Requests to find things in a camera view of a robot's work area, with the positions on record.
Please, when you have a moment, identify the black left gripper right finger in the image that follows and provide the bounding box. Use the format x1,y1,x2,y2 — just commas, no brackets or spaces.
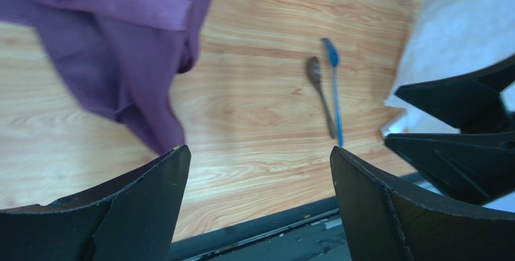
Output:
330,147,514,260

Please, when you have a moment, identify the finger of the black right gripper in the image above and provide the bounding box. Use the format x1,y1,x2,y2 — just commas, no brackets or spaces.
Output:
384,132,514,205
395,56,514,134

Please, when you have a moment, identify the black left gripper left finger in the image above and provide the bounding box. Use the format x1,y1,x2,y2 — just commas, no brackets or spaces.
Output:
1,146,191,260

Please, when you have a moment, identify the purple cloth napkin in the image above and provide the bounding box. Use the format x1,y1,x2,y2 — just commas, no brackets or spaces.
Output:
1,0,211,154

